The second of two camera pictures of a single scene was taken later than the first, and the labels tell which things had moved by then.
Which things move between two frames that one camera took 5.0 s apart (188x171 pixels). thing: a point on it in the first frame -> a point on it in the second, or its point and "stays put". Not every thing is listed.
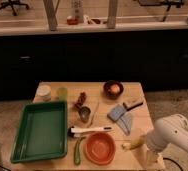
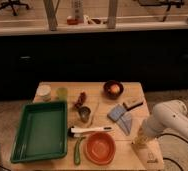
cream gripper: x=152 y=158 -> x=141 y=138
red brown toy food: x=81 y=99 stays put
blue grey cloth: x=121 y=115 stays put
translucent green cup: x=62 y=94 stays put
